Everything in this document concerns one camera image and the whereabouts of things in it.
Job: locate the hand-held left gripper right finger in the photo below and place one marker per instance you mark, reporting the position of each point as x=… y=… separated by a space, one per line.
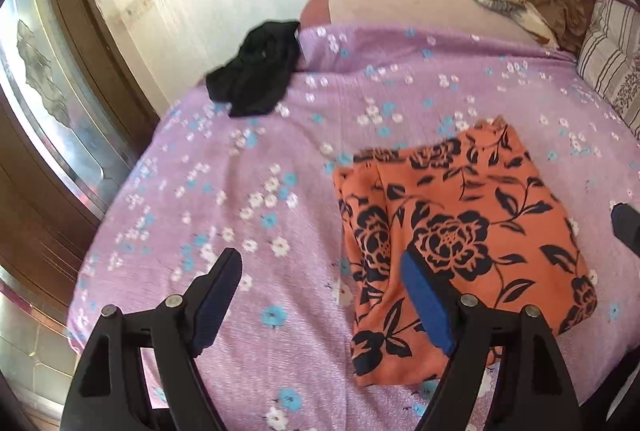
x=430 y=306

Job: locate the wooden wardrobe with mirror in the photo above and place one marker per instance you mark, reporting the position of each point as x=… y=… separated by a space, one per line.
x=50 y=111

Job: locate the purple floral bed sheet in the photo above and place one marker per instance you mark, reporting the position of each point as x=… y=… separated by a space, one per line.
x=260 y=151

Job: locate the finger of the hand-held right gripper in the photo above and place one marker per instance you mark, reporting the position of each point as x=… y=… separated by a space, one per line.
x=627 y=228

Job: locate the striped beige pillow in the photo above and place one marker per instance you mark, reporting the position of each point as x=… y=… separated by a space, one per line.
x=610 y=51

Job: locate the orange black floral garment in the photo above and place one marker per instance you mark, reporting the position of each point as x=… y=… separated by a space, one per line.
x=480 y=211

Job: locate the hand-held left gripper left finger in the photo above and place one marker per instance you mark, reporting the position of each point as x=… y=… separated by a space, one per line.
x=215 y=306

